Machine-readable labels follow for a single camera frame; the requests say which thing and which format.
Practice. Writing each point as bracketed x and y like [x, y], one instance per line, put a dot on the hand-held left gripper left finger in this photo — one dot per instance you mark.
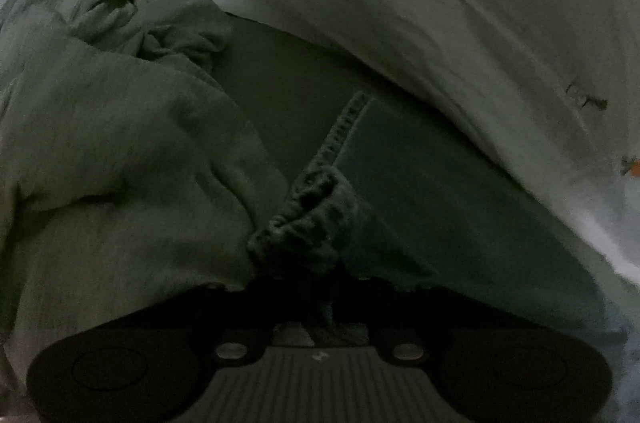
[270, 308]

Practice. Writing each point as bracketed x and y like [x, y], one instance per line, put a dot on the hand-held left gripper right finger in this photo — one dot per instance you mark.
[385, 308]

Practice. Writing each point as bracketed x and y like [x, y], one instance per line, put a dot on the blue denim jeans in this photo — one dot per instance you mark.
[450, 228]

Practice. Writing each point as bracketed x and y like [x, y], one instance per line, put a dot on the light grey garment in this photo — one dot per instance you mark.
[100, 153]

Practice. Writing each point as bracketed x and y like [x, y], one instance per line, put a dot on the carrot printed white sheet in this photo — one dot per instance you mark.
[450, 28]

